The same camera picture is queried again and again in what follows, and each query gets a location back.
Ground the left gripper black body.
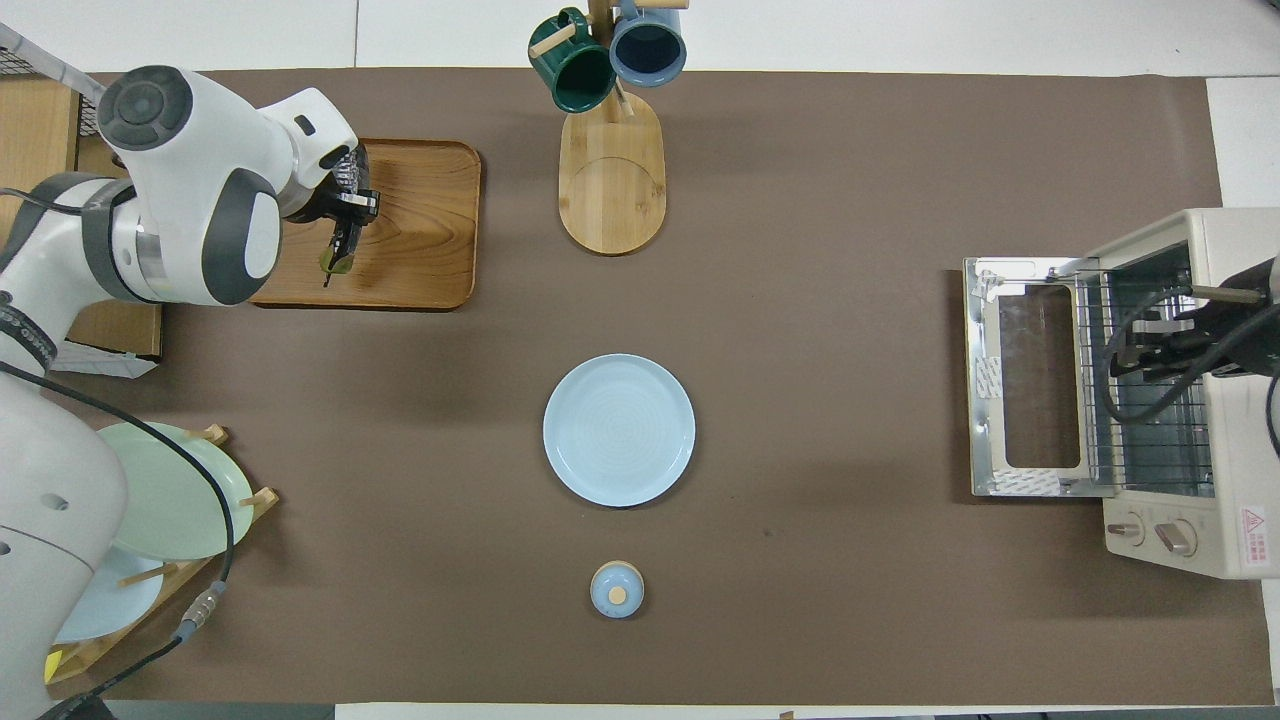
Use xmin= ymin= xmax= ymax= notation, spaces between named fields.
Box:
xmin=298 ymin=144 xmax=375 ymax=221

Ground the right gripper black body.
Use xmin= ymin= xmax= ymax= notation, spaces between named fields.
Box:
xmin=1190 ymin=257 xmax=1280 ymax=377

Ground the glass oven door with handle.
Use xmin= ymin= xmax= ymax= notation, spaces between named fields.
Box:
xmin=963 ymin=257 xmax=1116 ymax=498

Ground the light blue plate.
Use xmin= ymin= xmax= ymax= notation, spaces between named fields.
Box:
xmin=543 ymin=354 xmax=696 ymax=508

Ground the cream toaster oven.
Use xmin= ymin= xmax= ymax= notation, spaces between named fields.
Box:
xmin=1075 ymin=208 xmax=1280 ymax=581

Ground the wooden serving tray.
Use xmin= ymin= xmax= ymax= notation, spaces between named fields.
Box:
xmin=250 ymin=138 xmax=482 ymax=311

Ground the wooden mug tree stand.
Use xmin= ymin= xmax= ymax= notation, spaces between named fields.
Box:
xmin=528 ymin=0 xmax=691 ymax=256

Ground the dark green mug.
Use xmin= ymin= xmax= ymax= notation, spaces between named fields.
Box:
xmin=528 ymin=8 xmax=618 ymax=114

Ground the white patterned cloth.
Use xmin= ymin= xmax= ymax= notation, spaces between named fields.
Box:
xmin=50 ymin=340 xmax=159 ymax=379

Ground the wooden plate rack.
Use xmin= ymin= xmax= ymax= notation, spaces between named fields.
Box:
xmin=45 ymin=425 xmax=280 ymax=687

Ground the mint green plate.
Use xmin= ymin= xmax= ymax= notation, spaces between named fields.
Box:
xmin=97 ymin=422 xmax=254 ymax=561

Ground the blue mug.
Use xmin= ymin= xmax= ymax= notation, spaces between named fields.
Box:
xmin=609 ymin=0 xmax=688 ymax=88

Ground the brown table mat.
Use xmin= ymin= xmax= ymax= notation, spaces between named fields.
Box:
xmin=75 ymin=68 xmax=1276 ymax=706

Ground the pale blue racked plate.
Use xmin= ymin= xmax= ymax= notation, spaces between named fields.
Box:
xmin=55 ymin=572 xmax=167 ymax=644

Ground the small blue bell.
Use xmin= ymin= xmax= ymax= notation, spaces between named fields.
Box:
xmin=590 ymin=561 xmax=646 ymax=620

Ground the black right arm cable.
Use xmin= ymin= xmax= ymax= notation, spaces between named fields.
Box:
xmin=1100 ymin=285 xmax=1280 ymax=461

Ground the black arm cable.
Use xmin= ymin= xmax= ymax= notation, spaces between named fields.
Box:
xmin=0 ymin=360 xmax=237 ymax=720
xmin=1100 ymin=285 xmax=1280 ymax=461

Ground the metal wire oven rack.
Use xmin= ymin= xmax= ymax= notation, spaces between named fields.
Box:
xmin=1078 ymin=268 xmax=1217 ymax=493

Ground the black wire basket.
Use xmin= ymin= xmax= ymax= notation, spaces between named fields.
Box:
xmin=0 ymin=25 xmax=107 ymax=137

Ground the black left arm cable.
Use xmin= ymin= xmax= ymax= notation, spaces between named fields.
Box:
xmin=0 ymin=360 xmax=237 ymax=720

